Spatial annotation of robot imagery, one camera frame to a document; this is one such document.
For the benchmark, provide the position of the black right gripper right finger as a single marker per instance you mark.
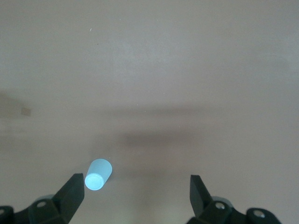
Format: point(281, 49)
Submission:
point(205, 207)

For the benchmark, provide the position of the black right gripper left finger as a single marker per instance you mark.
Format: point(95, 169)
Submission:
point(67, 200)

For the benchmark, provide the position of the light blue plastic cup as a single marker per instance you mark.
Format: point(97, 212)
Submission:
point(99, 173)

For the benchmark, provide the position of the small square tape marker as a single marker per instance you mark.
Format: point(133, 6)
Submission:
point(26, 111)

